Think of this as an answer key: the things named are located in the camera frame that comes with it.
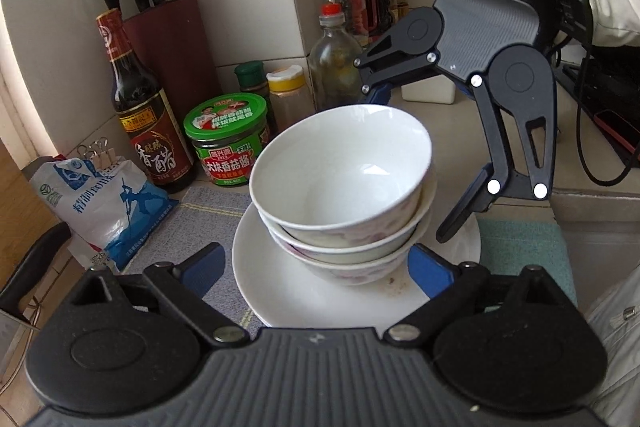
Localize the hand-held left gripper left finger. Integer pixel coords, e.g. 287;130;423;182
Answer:
72;243;251;349

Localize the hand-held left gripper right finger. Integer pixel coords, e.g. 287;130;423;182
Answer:
386;244;572;348

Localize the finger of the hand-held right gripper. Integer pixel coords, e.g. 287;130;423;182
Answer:
435;74;558;244
353;23;442;108

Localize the white floral bowl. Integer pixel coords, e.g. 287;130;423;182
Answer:
249;104;433;244
270;207;433;288
255;172;437;265

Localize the white floral plate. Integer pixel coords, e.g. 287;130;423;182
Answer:
231;202;482;329

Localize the grey teal checked cloth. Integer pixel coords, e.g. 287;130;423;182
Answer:
120;184;581;333

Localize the clear glass bottle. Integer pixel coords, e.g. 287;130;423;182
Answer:
308;2;368;112

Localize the yellow lid spice jar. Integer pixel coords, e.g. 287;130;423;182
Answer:
266;64;316;132

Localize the white blue salt bag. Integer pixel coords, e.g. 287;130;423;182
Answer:
29;156;180;273

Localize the green lid sauce jar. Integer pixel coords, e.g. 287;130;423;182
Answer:
182;93;271;188

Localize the green lid spice jar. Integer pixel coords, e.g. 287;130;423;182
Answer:
234;61;278;138

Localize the black appliance with red trim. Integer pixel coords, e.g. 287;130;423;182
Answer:
555;57;640;168

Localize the dark vinegar bottle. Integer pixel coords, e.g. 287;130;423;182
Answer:
95;8;197;194

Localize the person's light grey jacket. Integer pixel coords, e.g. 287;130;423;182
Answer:
582;277;640;427

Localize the wooden cutting board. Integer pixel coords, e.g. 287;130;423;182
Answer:
0;142;36;228

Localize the dark red knife block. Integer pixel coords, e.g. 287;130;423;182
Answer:
122;0;223;142

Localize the black cable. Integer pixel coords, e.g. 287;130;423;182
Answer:
575;34;638;188

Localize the black handled kitchen knife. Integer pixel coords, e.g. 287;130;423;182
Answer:
0;222;73;323

